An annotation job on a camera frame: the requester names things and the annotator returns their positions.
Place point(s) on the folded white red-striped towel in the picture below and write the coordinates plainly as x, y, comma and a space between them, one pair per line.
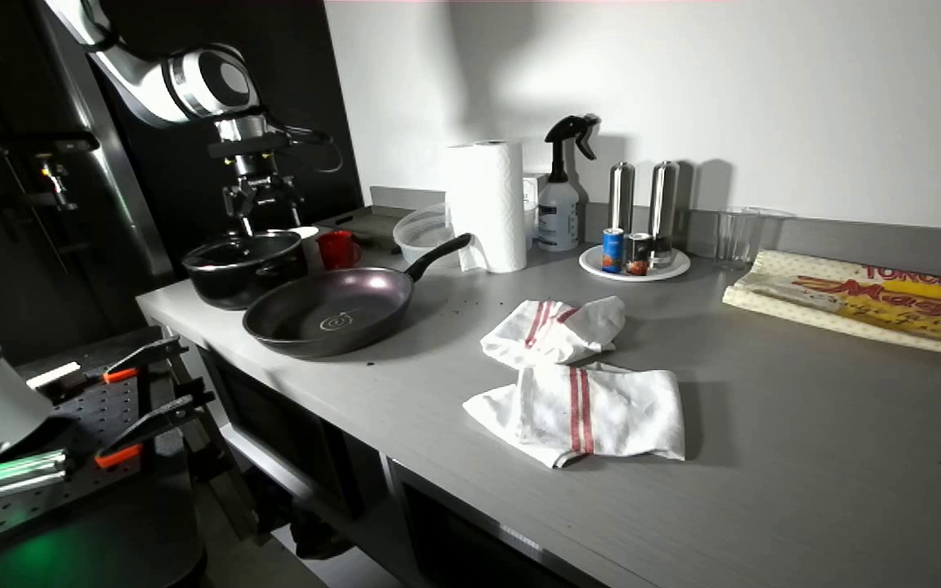
588, 414

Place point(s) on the red cup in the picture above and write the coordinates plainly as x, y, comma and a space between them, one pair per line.
339, 250

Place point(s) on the steel shaker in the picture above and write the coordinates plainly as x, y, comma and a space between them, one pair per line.
661, 199
620, 196

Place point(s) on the grey metal frame pole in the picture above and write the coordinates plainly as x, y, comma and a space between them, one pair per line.
112, 183

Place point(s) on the white paper towel roll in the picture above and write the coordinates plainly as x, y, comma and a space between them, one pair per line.
488, 199

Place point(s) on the crumpled white red-striped towel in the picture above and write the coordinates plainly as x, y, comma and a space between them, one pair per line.
554, 332

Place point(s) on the glass pot lid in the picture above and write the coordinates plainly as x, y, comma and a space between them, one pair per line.
234, 254

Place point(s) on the grey counter cabinet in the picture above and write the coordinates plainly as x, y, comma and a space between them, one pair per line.
319, 469

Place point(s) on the blue can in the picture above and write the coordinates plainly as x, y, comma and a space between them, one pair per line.
613, 250

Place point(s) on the clear drinking glass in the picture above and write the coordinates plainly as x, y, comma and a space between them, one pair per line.
739, 235

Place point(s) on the dark frying pan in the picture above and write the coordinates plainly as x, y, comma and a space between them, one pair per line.
319, 312

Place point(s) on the white plate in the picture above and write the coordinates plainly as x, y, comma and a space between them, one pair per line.
668, 270

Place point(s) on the spray bottle with black trigger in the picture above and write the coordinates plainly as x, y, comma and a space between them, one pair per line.
561, 206

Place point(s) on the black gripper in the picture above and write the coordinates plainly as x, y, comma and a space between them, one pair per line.
259, 159

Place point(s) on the black cooking pot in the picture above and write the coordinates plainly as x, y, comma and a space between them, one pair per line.
234, 286

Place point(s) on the black backdrop panel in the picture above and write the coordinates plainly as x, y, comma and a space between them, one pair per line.
309, 67

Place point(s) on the brown can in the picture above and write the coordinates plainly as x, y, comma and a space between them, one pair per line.
638, 254

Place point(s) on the black perforated robot table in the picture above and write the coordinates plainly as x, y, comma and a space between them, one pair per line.
79, 418

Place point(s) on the clear plastic container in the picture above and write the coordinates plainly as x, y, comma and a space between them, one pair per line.
422, 233

